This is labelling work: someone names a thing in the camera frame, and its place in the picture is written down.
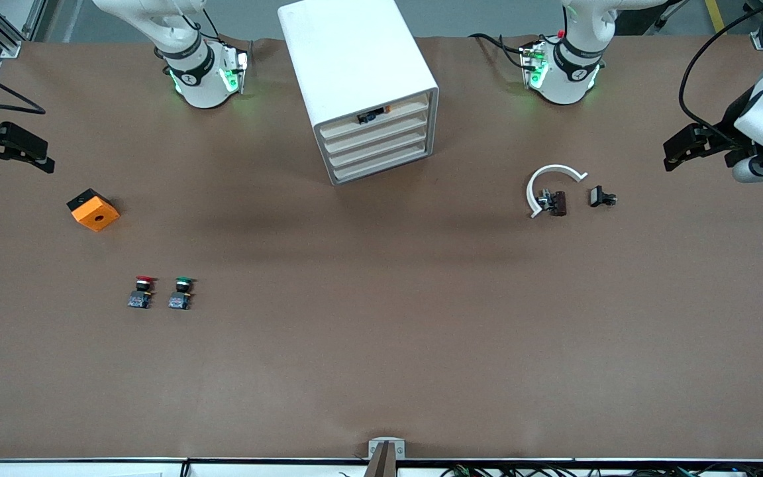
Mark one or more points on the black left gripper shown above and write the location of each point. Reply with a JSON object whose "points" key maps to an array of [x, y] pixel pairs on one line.
{"points": [[730, 122]]}

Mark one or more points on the yellow push button switch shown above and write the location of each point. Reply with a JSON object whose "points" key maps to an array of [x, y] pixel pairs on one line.
{"points": [[369, 117]]}

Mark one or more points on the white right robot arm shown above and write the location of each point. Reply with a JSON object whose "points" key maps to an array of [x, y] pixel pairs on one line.
{"points": [[199, 79]]}

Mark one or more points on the orange box with hole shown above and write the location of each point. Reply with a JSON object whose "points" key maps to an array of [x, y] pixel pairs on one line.
{"points": [[93, 213]]}

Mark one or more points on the small black plastic part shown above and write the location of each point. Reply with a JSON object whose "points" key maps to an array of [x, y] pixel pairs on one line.
{"points": [[598, 196]]}

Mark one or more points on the dark brown small connector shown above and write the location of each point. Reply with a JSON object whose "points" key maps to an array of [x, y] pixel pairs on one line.
{"points": [[558, 203]]}

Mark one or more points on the red push button switch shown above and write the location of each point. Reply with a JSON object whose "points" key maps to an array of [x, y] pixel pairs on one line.
{"points": [[140, 297]]}

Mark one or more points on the green push button switch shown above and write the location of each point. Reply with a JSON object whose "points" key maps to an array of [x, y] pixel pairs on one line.
{"points": [[181, 298]]}

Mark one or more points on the white table edge rail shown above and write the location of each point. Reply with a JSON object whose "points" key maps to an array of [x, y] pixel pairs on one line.
{"points": [[255, 469]]}

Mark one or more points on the grey metal table bracket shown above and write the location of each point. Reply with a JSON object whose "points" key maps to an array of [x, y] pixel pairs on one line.
{"points": [[386, 450]]}

